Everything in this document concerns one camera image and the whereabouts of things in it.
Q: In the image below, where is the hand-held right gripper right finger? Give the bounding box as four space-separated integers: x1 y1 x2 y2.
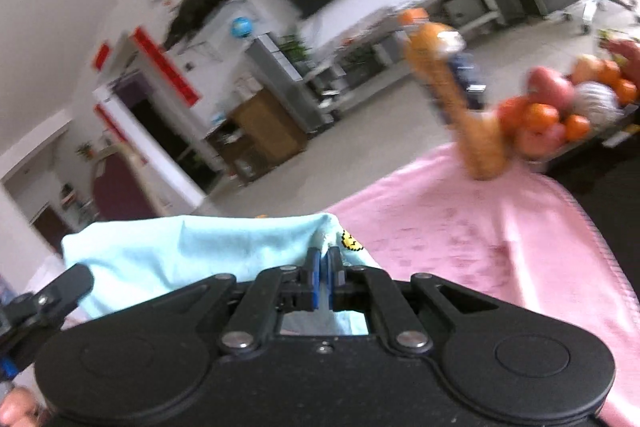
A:
325 246 501 354

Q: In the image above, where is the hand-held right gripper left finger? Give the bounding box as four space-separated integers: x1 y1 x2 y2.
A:
132 248 322 354

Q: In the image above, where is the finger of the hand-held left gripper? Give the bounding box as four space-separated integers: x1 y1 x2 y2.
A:
0 263 96 380

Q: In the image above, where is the light blue t-shirt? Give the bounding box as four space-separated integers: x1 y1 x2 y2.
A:
61 212 381 338

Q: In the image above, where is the person's left hand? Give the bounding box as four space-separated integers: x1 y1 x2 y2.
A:
0 386 47 427

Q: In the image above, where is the gold framed chair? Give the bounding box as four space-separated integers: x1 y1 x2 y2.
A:
90 142 166 223

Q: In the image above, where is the pink printed blanket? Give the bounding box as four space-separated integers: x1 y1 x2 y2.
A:
327 142 640 427

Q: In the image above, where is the wooden cabinet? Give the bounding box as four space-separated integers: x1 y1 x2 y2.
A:
207 87 308 180

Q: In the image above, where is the orange juice bottle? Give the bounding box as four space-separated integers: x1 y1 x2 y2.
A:
400 7 513 182

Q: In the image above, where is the small leafy houseplant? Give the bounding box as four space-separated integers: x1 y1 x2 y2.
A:
280 36 311 64

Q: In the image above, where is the small orange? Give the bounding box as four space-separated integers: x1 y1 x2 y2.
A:
564 114 592 142
614 78 639 105
522 103 560 140
497 99 531 138
597 61 623 88

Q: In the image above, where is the grey tv stand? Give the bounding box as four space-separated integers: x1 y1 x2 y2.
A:
300 0 501 108

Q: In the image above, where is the pink apple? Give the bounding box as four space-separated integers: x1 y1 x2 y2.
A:
515 124 568 160

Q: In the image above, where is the red apple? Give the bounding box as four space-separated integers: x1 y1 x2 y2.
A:
527 66 576 110

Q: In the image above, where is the dark fruit tray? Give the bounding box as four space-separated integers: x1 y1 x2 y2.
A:
545 109 640 168

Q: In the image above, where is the white netted fruit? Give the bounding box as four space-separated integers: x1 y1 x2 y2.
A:
572 82 621 125

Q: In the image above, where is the pale peach apple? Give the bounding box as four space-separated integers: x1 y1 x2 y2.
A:
570 54 603 82

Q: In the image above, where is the red dragon fruit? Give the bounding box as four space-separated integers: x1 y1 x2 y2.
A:
607 37 640 80

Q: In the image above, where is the dark wall ornament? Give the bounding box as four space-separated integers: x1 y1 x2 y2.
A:
165 0 233 50

